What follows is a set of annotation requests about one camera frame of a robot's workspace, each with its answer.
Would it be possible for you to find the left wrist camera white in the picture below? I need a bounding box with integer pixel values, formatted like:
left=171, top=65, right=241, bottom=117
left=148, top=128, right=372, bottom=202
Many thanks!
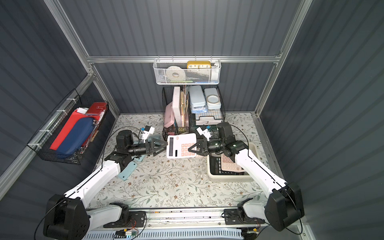
left=141, top=126, right=155, bottom=141

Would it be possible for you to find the white round tape box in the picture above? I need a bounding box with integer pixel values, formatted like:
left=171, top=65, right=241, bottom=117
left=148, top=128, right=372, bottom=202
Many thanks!
left=204, top=88, right=222, bottom=110

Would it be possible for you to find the white tape roll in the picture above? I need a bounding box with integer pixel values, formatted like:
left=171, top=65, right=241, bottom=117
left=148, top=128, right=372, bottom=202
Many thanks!
left=166, top=66, right=187, bottom=82

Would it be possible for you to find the pink calculator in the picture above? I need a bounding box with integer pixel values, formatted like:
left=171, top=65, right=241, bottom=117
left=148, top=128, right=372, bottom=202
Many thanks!
left=166, top=133, right=197, bottom=159
left=221, top=154, right=245, bottom=173

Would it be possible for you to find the white mesh hanging basket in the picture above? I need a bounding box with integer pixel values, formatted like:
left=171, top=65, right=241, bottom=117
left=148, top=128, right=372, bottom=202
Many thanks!
left=153, top=58, right=222, bottom=85

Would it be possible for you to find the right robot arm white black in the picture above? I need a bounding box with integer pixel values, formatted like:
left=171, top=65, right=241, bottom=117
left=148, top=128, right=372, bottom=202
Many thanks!
left=189, top=122, right=305, bottom=232

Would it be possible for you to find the red wallet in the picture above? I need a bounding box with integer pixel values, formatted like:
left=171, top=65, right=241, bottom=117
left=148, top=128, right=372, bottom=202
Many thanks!
left=85, top=102, right=108, bottom=116

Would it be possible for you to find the black wire side basket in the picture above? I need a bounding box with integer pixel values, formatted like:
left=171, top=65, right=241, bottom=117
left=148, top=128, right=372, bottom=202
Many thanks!
left=28, top=86, right=115, bottom=165

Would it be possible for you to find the floral table mat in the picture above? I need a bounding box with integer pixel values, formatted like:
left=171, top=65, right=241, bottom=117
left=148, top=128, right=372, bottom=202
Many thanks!
left=88, top=112, right=270, bottom=208

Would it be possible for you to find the black wire desk organizer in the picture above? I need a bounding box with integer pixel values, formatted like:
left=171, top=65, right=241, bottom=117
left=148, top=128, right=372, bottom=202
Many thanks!
left=162, top=87, right=226, bottom=140

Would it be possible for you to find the light blue pencil case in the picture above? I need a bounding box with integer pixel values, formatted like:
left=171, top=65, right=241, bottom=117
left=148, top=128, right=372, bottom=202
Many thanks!
left=189, top=85, right=208, bottom=114

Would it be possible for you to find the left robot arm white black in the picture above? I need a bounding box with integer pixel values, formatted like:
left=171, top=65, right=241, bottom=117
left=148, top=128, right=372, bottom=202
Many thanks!
left=41, top=130, right=168, bottom=240

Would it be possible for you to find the light blue calculator lower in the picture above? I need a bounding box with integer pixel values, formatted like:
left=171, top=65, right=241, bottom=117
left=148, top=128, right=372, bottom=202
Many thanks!
left=118, top=162, right=138, bottom=181

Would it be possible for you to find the red folder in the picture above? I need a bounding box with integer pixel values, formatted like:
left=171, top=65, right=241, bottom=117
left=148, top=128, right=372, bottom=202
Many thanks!
left=50, top=110, right=86, bottom=150

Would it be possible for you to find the pink case in organizer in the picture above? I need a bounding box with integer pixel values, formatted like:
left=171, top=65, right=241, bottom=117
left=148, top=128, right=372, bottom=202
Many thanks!
left=164, top=102, right=175, bottom=128

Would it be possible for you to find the beige plastic storage box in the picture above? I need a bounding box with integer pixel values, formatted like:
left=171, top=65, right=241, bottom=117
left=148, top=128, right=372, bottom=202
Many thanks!
left=207, top=154, right=253, bottom=182

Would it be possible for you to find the navy blue pouch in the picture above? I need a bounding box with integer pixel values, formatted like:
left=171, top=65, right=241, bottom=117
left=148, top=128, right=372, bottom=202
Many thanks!
left=56, top=117, right=95, bottom=159

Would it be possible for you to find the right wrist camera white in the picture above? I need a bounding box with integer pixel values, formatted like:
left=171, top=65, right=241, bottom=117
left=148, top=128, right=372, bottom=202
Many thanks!
left=197, top=126, right=212, bottom=141

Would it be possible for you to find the yellow clock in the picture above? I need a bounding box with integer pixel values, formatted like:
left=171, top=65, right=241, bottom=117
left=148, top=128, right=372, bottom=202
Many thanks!
left=187, top=60, right=212, bottom=70

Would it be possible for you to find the pink upright book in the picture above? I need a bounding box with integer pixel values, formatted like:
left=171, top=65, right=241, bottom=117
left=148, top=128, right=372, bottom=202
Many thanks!
left=172, top=86, right=182, bottom=127

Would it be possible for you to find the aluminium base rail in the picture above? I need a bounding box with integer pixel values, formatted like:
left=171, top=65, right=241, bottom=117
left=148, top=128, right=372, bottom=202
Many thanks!
left=59, top=206, right=313, bottom=240

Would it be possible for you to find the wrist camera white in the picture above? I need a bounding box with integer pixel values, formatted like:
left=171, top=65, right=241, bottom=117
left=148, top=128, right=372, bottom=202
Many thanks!
left=141, top=126, right=155, bottom=141
left=197, top=126, right=212, bottom=141

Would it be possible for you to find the small circuit board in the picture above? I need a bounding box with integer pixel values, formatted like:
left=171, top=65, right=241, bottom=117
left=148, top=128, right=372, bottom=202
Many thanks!
left=114, top=229, right=140, bottom=240

